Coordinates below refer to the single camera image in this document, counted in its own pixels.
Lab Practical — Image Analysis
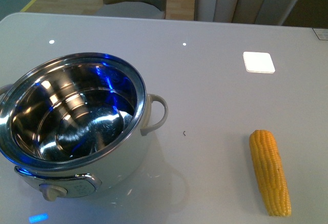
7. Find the yellow corn cob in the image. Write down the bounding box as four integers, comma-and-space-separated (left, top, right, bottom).
249, 130, 292, 217

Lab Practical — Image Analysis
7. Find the white electric cooking pot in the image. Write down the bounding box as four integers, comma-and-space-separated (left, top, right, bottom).
1, 53, 168, 201

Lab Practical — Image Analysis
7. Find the white square coaster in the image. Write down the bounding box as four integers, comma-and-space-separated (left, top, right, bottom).
243, 52, 275, 74

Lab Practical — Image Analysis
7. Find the table label sticker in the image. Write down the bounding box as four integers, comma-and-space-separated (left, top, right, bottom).
313, 28, 328, 40

